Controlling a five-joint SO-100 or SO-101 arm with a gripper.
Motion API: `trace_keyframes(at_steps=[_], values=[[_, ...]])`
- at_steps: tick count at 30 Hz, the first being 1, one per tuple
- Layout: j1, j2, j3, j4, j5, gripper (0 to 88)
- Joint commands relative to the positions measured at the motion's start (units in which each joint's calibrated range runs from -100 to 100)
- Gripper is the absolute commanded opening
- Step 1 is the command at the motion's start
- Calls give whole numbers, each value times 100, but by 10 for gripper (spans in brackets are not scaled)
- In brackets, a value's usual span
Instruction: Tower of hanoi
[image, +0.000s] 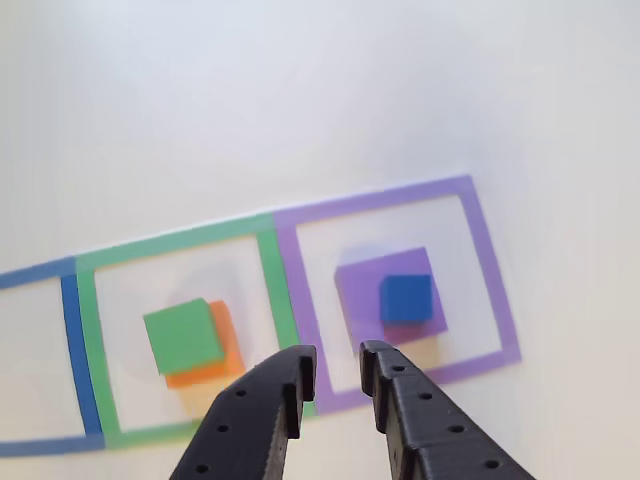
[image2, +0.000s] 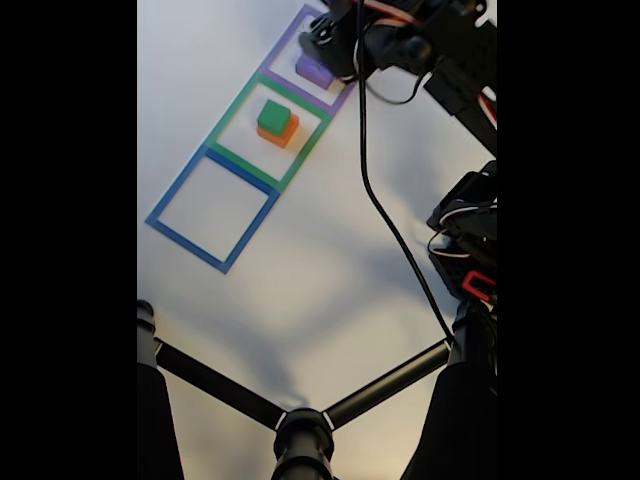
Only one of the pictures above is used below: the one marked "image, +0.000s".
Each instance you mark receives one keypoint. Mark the orange block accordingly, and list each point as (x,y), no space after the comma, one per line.
(227,345)

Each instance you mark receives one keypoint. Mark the green cube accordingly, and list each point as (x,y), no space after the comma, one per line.
(182,335)

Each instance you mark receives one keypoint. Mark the small blue cube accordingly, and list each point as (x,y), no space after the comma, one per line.
(406,297)

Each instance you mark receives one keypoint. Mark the purple block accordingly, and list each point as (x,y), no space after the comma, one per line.
(357,300)

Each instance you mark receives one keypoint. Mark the green tape square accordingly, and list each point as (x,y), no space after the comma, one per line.
(272,280)

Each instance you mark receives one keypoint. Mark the purple tape square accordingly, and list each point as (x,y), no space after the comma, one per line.
(485,260)

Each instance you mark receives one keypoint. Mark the blue tape square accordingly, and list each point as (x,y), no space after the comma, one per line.
(75,340)

